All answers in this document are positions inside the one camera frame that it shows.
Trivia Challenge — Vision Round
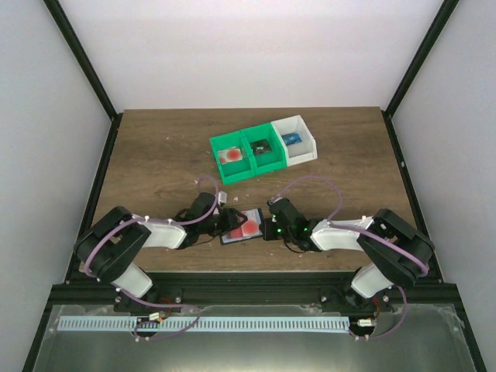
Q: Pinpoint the large green storage bin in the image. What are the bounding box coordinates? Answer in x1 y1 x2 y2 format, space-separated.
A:
209 131 256 185

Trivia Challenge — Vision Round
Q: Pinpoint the black frame post left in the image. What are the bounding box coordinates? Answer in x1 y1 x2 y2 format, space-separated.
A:
43 0 118 121

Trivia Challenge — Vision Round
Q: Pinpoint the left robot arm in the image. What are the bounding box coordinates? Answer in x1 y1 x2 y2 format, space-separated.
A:
74 191 248 313

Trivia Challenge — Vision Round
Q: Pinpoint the black frame post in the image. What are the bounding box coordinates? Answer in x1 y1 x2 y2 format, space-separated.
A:
43 0 118 121
382 0 459 119

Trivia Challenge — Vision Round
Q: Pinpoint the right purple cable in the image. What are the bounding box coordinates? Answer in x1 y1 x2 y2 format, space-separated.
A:
267 176 431 342

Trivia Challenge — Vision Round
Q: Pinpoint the middle green storage bin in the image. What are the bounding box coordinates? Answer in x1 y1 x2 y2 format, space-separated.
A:
241 123 287 175

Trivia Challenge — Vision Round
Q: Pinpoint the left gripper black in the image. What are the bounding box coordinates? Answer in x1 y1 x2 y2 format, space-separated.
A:
199 209 248 239

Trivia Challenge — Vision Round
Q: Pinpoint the blue card in bin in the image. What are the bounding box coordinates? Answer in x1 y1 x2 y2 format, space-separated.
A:
281 133 302 146

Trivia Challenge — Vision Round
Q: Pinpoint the light blue cable duct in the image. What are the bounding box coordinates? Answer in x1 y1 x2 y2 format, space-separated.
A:
57 315 350 333

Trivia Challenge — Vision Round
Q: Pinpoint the black card in bin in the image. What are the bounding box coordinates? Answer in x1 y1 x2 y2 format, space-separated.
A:
250 139 272 155

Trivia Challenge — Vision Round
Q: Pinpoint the left black side rail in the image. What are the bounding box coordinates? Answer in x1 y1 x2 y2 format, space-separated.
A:
64 114 124 284

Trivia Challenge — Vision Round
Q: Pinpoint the black side rail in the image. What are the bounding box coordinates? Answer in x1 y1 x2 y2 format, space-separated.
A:
381 111 443 272
64 114 124 284

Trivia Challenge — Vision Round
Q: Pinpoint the right black side rail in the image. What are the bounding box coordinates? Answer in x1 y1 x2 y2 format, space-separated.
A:
381 111 443 272

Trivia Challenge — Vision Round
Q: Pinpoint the red circle card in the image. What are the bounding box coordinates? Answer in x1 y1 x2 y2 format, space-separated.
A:
217 146 243 164

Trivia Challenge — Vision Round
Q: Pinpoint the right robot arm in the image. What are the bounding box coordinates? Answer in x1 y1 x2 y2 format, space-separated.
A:
260 196 435 312

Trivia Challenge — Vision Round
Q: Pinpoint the black frame post right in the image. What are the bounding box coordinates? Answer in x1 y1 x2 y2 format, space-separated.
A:
382 0 459 119

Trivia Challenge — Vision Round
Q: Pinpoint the white storage bin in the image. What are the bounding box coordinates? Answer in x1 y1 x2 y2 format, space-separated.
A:
270 115 318 167

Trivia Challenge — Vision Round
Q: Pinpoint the red striped credit card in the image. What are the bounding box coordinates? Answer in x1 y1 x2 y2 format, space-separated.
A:
226 209 261 239

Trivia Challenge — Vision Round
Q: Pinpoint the metal front plate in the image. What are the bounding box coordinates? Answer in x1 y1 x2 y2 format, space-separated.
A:
25 305 477 371

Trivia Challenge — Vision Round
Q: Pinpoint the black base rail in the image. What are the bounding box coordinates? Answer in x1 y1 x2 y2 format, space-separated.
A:
46 271 463 315

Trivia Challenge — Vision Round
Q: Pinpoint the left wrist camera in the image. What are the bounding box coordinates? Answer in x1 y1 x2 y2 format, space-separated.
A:
218 191 227 205

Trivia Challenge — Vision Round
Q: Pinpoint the black leather card holder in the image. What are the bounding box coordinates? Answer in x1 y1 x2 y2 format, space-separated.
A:
220 208 264 245

